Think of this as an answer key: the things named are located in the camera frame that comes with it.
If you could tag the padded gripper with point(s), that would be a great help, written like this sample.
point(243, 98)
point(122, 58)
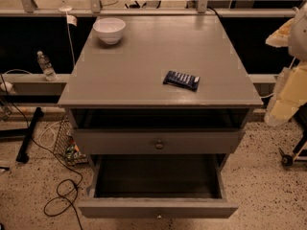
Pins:
point(298, 37)

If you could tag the grey drawer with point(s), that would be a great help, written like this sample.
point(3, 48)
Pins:
point(157, 187)
point(97, 141)

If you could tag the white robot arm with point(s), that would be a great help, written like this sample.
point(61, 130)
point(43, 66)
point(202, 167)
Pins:
point(290, 90)

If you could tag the grey open bottom drawer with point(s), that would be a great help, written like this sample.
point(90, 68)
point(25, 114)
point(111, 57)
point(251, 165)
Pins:
point(157, 187)

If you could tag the black wheeled cart base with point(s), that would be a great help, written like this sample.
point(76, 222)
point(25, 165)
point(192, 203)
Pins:
point(299, 153)

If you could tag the dark blue snack packet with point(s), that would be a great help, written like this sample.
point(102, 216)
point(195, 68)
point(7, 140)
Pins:
point(182, 80)

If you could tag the grey wooden cabinet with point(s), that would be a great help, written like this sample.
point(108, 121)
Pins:
point(120, 87)

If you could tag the white ceramic bowl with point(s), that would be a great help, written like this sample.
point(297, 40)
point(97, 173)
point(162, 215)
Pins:
point(109, 30)

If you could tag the clear plastic water bottle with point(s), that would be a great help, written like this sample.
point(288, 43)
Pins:
point(46, 66)

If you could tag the black metal bar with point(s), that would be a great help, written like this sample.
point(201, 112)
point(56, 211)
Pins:
point(22, 156)

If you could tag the wire mesh basket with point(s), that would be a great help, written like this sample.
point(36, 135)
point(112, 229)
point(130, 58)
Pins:
point(65, 147)

